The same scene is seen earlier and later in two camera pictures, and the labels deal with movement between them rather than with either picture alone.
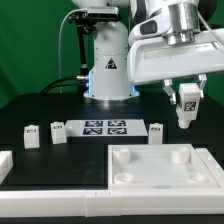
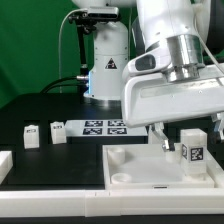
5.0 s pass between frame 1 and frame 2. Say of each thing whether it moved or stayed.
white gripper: moved
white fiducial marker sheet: stayed
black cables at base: stayed
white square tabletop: stayed
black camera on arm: stayed
